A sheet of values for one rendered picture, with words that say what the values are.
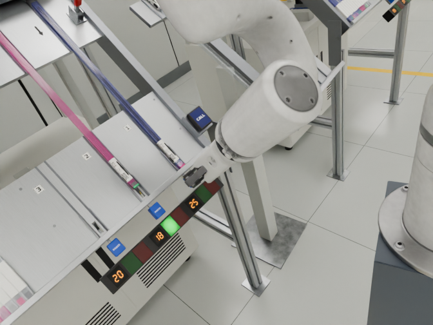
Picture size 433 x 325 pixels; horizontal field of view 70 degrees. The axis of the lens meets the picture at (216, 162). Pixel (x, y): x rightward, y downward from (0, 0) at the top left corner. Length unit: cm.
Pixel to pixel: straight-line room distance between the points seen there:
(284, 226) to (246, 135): 107
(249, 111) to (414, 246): 32
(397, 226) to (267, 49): 34
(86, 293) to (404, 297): 90
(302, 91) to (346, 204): 120
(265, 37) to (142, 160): 40
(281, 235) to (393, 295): 87
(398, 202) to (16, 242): 68
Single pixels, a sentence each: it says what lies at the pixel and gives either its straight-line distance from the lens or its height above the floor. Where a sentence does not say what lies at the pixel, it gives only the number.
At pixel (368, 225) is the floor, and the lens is 148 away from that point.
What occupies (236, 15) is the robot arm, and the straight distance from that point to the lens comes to 37.
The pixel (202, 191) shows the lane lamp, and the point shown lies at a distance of 74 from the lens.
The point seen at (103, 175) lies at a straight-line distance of 70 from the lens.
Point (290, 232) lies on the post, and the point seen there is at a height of 1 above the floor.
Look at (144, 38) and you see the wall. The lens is 298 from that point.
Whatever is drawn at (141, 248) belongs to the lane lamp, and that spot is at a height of 66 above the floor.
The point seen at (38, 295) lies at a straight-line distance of 66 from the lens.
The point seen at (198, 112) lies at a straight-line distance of 75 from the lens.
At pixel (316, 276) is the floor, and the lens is 133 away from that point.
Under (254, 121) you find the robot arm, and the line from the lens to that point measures 39.
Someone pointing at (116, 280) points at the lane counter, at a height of 65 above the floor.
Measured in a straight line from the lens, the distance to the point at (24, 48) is 84.
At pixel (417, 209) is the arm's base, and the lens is 52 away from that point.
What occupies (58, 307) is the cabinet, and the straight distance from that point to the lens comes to 114.
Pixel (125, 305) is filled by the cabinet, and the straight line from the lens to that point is 130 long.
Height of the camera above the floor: 115
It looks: 38 degrees down
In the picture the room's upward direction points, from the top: 18 degrees counter-clockwise
